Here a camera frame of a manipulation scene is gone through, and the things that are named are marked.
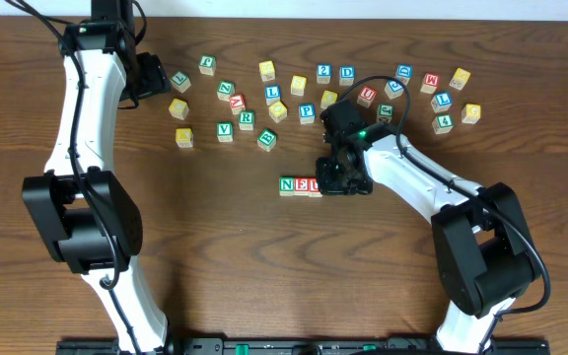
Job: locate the yellow G block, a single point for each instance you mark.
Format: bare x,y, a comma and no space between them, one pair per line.
471,113

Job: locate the yellow s block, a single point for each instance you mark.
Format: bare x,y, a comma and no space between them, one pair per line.
267,71
298,85

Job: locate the yellow O block centre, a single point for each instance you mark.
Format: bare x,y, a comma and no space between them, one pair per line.
328,98

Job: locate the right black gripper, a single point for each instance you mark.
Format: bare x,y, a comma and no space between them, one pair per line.
335,176

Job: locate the yellow K block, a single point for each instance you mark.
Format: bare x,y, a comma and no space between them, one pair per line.
184,138

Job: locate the blue L block right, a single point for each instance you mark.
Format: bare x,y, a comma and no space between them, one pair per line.
441,102

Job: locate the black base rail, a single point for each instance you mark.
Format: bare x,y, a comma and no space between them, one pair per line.
217,346

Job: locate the red u block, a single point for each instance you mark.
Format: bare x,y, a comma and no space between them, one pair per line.
366,96
314,190

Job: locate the green B block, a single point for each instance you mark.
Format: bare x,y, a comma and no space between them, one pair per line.
266,140

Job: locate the yellow S block top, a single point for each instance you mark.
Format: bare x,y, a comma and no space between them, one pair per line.
267,71

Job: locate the green R block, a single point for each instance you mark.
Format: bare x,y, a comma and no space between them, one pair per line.
246,120

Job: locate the green V block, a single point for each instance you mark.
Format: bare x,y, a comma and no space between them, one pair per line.
225,132

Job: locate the blue D block right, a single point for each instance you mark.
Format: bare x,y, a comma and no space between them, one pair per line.
404,73

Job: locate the blue P block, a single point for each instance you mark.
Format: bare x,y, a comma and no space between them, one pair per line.
307,113

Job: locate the blue 2 block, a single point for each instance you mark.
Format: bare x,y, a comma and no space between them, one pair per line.
324,73

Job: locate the green J block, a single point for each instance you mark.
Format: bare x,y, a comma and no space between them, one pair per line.
207,65

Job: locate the red M block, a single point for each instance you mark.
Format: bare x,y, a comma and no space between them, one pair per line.
430,83

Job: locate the yellow o block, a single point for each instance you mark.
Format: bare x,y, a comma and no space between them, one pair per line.
328,98
278,111

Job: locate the blue l block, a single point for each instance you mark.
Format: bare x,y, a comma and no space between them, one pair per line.
272,94
441,102

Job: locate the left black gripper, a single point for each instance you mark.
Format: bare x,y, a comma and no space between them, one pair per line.
153,76

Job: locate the blue d block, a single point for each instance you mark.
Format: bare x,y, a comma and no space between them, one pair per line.
346,75
404,73

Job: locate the green Z block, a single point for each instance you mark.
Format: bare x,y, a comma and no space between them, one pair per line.
225,90

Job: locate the red E block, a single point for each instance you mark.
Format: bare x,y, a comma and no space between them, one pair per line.
301,186

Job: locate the green N block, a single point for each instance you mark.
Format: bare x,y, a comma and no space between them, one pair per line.
286,186

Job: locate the green 4 block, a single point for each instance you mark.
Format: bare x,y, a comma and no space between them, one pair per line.
442,123

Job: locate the red A block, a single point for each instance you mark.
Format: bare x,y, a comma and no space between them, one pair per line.
237,104

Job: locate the yellow block top right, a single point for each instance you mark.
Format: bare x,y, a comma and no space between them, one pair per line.
459,79

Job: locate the green L block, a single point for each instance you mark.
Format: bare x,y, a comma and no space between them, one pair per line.
180,81

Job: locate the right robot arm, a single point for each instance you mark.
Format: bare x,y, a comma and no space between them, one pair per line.
485,254

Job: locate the blue 5 block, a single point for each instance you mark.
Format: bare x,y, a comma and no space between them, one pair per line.
394,89

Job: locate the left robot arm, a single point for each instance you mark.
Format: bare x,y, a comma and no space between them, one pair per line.
83,214

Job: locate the yellow C block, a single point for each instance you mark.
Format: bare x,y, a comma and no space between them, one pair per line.
179,109

